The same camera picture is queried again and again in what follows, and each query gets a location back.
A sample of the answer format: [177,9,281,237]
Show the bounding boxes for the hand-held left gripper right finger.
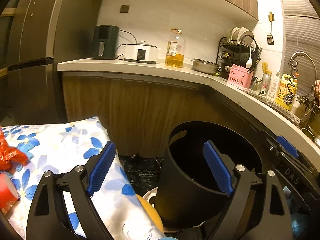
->
[197,141,293,240]

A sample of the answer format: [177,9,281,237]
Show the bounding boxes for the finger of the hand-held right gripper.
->
[262,130,299,159]

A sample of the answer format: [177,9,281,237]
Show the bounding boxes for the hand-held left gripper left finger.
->
[26,141,117,240]

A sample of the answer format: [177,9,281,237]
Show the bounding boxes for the black trash bin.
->
[154,121,263,228]

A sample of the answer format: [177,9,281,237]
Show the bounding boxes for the black plastic bag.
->
[124,154,163,192]

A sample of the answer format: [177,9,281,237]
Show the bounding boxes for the red plastic bag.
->
[0,127,28,172]

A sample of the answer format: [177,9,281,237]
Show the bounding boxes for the red paper cup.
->
[0,174,20,214]

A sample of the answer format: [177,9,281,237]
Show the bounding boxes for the person's right hand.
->
[284,190,311,233]

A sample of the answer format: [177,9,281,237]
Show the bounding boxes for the round sink strainer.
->
[301,127,315,140]

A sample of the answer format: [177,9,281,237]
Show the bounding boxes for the blue floral tablecloth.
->
[0,116,165,240]

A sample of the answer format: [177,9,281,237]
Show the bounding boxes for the coiled black faucet sprayer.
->
[286,60,299,105]

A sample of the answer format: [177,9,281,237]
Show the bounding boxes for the yellow detergent bottle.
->
[275,73,298,111]

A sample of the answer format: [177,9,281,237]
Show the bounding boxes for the round metal base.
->
[142,187,158,205]

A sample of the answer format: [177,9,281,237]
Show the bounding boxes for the white pump bottle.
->
[267,69,281,101]

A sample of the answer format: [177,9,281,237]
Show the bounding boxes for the silver beer can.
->
[259,74,272,98]

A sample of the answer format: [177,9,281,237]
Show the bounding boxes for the yellow round object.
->
[136,194,164,233]

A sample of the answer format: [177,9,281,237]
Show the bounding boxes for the kitchen counter with wooden cabinets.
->
[57,57,320,165]

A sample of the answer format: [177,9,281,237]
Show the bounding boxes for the pink utensil holder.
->
[227,64,254,90]

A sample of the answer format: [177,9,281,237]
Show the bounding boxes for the steel kitchen faucet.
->
[289,51,317,128]

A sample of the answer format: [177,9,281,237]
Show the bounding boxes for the white ceramic spoon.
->
[246,45,255,68]

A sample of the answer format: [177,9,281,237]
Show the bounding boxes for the stainless steel bowl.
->
[191,58,222,75]

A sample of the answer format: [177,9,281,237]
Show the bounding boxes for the hanging slotted spatula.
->
[266,12,275,45]

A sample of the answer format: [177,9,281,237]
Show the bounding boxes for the grey window blinds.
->
[277,0,320,98]

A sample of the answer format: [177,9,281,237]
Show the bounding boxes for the cooking oil bottle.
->
[165,28,187,68]

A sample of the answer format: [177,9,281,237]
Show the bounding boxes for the white electric cooker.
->
[124,40,159,64]

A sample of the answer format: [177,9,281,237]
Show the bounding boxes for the black air fryer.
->
[92,25,120,60]

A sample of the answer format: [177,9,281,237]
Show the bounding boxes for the dark steel refrigerator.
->
[0,0,105,125]

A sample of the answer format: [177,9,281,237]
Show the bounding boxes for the wooden framed glass door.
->
[0,5,17,80]

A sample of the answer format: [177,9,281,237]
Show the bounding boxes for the wire sink caddy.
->
[296,94,320,110]

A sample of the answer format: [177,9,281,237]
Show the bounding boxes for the black wire dish rack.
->
[216,35,260,74]

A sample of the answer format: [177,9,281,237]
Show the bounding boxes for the black power cable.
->
[116,29,138,60]

